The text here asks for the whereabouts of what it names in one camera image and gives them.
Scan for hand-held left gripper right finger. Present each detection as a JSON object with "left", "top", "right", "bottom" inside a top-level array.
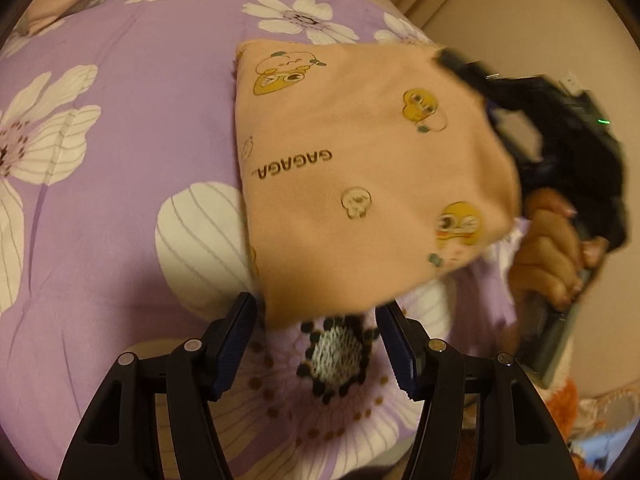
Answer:
[{"left": 376, "top": 302, "right": 577, "bottom": 480}]

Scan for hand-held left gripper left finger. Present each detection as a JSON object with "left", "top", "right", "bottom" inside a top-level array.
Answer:
[{"left": 62, "top": 292, "right": 258, "bottom": 480}]

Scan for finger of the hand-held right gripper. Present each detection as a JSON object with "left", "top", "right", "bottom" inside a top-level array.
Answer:
[{"left": 434, "top": 47, "right": 490, "bottom": 92}]

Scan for orange duck-print garment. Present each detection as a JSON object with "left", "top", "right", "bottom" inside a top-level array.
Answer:
[{"left": 232, "top": 39, "right": 524, "bottom": 332}]

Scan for person's right hand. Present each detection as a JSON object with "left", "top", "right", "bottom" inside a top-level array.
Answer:
[{"left": 509, "top": 188, "right": 609, "bottom": 312}]

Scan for orange and white fabric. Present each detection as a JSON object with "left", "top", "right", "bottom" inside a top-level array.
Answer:
[{"left": 542, "top": 376, "right": 640, "bottom": 480}]

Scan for purple floral bedsheet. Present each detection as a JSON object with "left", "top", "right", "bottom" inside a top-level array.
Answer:
[{"left": 0, "top": 0, "right": 526, "bottom": 480}]

